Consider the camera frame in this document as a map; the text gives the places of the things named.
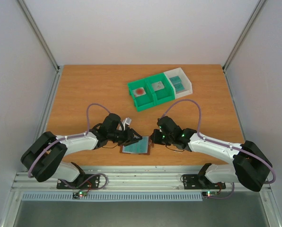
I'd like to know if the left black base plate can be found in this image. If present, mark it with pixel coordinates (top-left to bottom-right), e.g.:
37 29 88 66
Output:
56 174 100 190

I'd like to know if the aluminium frame post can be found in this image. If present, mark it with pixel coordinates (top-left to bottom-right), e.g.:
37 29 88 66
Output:
16 0 60 72
222 0 267 73

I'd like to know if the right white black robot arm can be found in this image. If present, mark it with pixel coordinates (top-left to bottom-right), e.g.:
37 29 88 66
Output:
150 116 272 192

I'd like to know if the grey slotted cable duct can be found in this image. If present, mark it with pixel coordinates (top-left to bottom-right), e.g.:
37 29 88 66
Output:
21 192 203 202

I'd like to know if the green left bin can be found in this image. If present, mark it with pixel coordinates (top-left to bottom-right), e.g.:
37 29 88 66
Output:
127 79 154 112

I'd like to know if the green middle bin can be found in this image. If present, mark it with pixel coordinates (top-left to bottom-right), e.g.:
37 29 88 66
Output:
145 73 175 106

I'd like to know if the circuit board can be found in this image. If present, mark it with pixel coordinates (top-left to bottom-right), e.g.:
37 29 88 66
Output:
72 191 88 199
202 191 220 198

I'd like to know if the teal card in white bin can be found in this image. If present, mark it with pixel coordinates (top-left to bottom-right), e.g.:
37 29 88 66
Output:
169 76 185 93

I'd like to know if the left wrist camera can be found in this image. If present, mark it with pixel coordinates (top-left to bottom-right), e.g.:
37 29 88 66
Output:
122 117 132 129

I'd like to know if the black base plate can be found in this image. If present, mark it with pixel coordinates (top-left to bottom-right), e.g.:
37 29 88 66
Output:
180 174 226 190
56 174 100 190

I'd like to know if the right aluminium frame post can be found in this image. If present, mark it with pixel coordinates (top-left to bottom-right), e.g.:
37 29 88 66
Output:
222 0 267 73

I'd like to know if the aluminium front rail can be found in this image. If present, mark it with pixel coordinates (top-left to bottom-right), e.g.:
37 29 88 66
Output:
10 165 272 192

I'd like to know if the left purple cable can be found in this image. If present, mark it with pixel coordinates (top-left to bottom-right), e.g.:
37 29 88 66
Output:
27 103 113 178

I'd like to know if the left circuit board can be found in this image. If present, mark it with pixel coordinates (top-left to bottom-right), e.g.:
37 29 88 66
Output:
72 191 88 199

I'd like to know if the grey card with red dot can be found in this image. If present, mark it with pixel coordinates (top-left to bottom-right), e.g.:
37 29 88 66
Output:
132 87 146 97

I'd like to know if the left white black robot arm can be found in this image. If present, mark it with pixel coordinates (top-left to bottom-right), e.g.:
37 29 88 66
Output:
20 113 142 189

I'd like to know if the green bin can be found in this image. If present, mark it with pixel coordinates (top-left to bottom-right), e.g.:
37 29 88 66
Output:
127 79 154 112
145 73 175 106

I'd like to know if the right circuit board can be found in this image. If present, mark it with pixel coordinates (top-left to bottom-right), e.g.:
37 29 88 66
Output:
202 191 220 198

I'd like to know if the white bin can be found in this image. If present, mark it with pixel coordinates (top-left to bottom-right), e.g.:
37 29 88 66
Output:
164 68 193 99

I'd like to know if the left aluminium frame post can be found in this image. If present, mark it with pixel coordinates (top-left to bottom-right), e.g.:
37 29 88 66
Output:
16 0 60 72

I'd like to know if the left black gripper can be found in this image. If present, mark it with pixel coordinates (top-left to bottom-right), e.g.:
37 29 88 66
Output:
108 127 143 147

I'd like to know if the brown leather card holder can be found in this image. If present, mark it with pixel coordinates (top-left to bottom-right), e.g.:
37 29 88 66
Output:
119 136 155 157

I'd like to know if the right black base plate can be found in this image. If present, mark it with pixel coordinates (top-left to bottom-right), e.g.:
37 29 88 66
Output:
180 174 226 190

